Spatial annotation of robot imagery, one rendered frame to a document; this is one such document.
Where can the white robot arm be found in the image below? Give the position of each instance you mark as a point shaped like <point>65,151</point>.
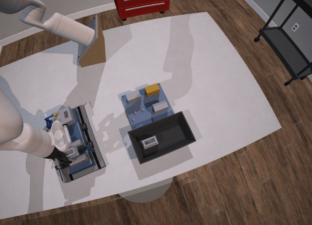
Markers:
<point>24,137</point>

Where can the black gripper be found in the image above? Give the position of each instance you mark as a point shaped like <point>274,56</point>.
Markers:
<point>58,157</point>

